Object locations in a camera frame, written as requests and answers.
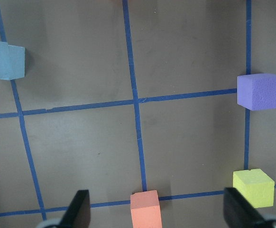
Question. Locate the orange block robot side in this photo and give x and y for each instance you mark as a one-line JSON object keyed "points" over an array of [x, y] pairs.
{"points": [[145, 210]]}

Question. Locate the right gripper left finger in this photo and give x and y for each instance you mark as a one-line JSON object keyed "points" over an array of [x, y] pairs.
{"points": [[78, 214]]}

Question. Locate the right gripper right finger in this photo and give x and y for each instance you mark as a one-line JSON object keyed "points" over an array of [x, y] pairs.
{"points": [[238, 212]]}

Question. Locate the far purple foam block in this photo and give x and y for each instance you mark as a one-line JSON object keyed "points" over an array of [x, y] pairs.
{"points": [[257, 91]]}

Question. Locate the yellow foam block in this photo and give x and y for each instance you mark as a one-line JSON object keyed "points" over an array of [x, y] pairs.
{"points": [[255, 186]]}

